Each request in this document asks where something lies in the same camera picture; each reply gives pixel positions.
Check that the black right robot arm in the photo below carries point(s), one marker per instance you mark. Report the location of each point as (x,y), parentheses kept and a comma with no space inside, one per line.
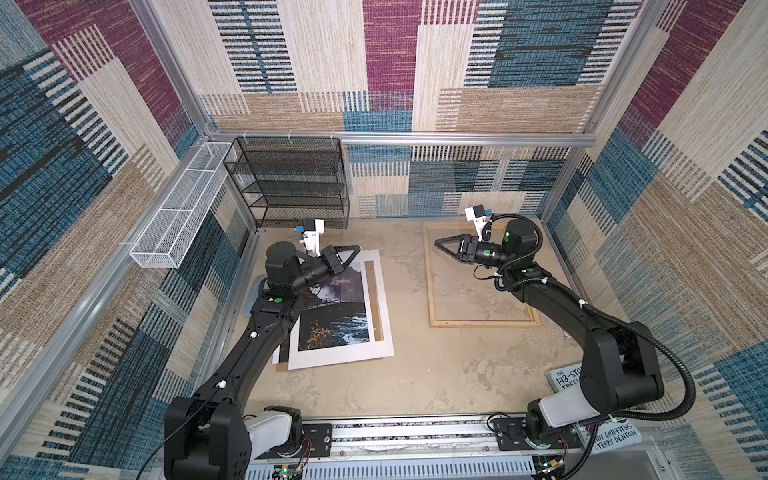
(619,367)

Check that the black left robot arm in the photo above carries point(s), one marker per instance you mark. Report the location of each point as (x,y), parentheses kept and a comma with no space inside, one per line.
(207,435)

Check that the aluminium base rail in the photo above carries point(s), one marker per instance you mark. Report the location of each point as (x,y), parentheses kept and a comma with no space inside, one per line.
(457,447)

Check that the waterfall bridge photo print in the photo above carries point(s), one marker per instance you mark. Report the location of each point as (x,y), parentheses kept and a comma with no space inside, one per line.
(335,313)

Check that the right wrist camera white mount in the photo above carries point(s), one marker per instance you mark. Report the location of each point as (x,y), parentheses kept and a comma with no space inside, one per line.
(482,220)

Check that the colourful treehouse book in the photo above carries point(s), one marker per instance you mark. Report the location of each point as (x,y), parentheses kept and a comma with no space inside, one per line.
(612,435)

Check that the light wooden picture frame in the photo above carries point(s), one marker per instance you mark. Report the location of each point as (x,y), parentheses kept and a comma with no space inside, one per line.
(462,295)

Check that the white wire mesh basket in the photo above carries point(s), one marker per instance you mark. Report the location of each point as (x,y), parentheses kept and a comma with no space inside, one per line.
(166,240)

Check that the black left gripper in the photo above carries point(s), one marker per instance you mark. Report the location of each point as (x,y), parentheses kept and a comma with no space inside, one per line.
(331,264)

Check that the white picture mat board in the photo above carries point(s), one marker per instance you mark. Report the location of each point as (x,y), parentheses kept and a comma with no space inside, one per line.
(288,354)

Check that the brown frame backing board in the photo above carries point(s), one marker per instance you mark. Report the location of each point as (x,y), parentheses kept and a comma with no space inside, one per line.
(374,301)

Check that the blue grey glasses case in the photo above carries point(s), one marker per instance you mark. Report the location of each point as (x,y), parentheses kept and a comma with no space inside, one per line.
(248,304)

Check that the black wire mesh shelf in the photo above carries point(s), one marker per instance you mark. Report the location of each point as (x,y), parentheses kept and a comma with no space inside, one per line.
(285,181)

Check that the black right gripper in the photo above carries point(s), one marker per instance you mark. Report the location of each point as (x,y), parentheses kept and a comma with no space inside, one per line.
(464,240)

